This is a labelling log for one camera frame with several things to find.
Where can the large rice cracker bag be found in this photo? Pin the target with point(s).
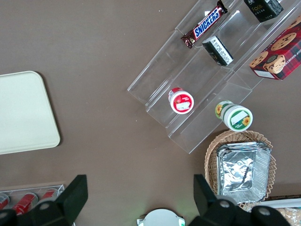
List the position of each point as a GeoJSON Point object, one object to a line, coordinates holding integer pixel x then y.
{"type": "Point", "coordinates": [291, 215]}

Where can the red lid yogurt cup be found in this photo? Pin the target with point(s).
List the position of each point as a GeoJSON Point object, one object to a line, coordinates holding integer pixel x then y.
{"type": "Point", "coordinates": [181, 102]}

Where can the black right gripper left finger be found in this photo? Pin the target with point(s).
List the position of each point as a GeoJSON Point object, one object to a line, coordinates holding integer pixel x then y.
{"type": "Point", "coordinates": [58, 212]}

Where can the small black carton box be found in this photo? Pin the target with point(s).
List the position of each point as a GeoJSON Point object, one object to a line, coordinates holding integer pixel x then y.
{"type": "Point", "coordinates": [263, 9]}
{"type": "Point", "coordinates": [217, 50]}

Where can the light wicker basket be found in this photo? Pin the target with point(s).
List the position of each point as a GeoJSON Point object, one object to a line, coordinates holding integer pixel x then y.
{"type": "Point", "coordinates": [211, 160]}

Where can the white snack bin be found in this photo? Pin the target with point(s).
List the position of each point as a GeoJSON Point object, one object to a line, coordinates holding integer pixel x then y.
{"type": "Point", "coordinates": [284, 201]}

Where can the beige rectangular tray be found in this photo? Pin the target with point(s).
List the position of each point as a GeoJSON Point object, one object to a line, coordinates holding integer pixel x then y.
{"type": "Point", "coordinates": [23, 113]}

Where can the clear acrylic stepped display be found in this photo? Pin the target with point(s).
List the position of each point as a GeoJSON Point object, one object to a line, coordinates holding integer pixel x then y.
{"type": "Point", "coordinates": [164, 70]}

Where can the aluminium foil tray stack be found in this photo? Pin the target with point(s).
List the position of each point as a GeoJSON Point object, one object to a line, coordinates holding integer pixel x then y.
{"type": "Point", "coordinates": [240, 171]}

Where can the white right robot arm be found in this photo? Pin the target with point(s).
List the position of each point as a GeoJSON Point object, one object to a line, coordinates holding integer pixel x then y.
{"type": "Point", "coordinates": [160, 217]}

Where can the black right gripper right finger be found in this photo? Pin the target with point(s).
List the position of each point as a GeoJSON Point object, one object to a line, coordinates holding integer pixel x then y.
{"type": "Point", "coordinates": [221, 214]}

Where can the green lid sunflower cup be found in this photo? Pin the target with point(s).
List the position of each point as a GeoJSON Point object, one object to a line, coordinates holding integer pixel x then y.
{"type": "Point", "coordinates": [237, 117]}

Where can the red cola bottle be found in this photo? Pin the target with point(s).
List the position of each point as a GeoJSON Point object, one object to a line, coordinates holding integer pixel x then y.
{"type": "Point", "coordinates": [49, 194]}
{"type": "Point", "coordinates": [3, 200]}
{"type": "Point", "coordinates": [24, 202]}

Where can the Snickers chocolate bar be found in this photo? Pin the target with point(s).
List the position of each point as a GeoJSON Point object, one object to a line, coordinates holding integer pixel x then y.
{"type": "Point", "coordinates": [207, 23]}

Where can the clear acrylic bottle rack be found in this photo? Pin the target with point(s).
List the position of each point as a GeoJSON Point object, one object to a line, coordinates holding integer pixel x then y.
{"type": "Point", "coordinates": [58, 187]}

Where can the red tartan cookie box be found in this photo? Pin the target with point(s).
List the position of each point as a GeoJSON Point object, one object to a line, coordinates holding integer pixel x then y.
{"type": "Point", "coordinates": [279, 51]}

